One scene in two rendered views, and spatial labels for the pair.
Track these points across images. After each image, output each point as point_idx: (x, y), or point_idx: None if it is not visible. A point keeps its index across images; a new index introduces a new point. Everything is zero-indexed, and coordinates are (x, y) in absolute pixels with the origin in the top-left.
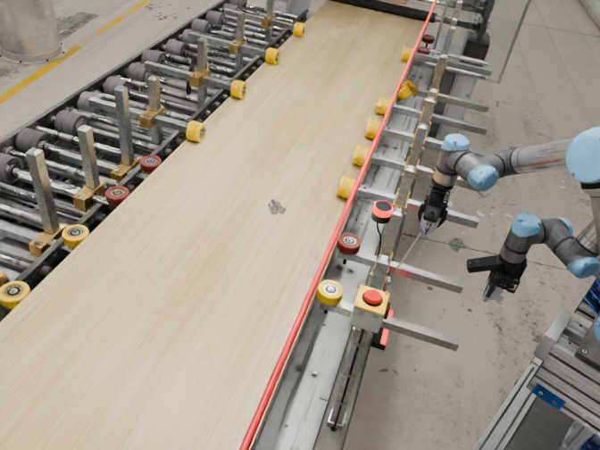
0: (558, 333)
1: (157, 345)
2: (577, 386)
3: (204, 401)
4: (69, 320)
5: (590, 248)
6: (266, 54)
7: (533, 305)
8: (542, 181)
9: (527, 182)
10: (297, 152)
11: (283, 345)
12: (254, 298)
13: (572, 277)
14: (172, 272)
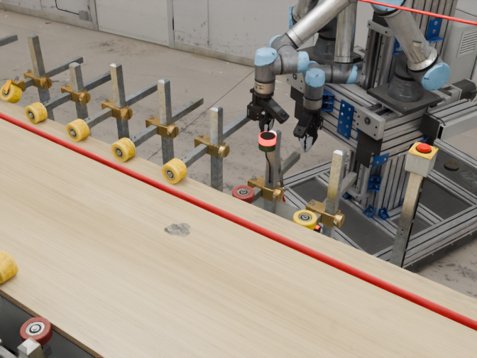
0: (379, 116)
1: (366, 346)
2: (399, 134)
3: (429, 319)
4: None
5: (351, 60)
6: None
7: (196, 175)
8: (59, 109)
9: (55, 117)
10: (81, 194)
11: (368, 259)
12: (310, 268)
13: (177, 143)
14: (265, 325)
